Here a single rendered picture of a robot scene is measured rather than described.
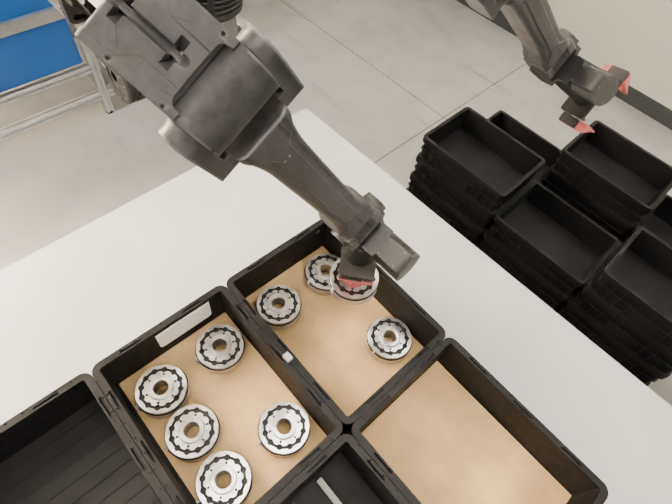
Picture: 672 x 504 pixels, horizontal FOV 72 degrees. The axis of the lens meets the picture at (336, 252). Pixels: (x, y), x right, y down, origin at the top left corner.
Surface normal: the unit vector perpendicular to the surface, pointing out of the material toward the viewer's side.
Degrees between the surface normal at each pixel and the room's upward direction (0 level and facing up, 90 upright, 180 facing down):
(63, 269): 0
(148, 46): 43
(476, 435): 0
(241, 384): 0
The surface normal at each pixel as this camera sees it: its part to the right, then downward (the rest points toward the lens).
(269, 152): 0.68, 0.64
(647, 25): -0.72, 0.54
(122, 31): 0.10, 0.18
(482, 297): 0.11, -0.54
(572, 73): -0.77, -0.26
